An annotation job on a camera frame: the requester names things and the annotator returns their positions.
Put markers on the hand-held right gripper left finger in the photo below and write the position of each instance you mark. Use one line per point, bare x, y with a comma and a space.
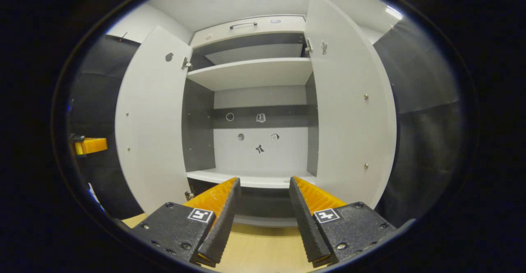
222, 227

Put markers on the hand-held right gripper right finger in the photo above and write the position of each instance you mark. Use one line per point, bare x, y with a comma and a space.
306, 227

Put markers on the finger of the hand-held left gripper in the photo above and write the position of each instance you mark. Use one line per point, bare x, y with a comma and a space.
96, 145

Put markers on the grey shoe cabinet door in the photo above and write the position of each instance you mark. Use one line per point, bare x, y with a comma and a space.
152, 121
349, 121

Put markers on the grey double-door shoe cabinet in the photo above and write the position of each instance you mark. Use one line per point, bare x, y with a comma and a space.
259, 153

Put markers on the metal door hinge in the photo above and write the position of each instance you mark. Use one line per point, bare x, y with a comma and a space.
189, 195
186, 63
308, 45

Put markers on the white cabinet shelf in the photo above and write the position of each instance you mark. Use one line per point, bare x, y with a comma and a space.
263, 180
250, 73

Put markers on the grey cabinet drawer front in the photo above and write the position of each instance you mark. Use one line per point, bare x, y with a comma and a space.
263, 28

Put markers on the black backdrop cloth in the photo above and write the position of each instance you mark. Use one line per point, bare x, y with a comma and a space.
427, 141
96, 96

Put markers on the small ceiling light panel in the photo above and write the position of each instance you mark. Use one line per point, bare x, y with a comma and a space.
393, 12

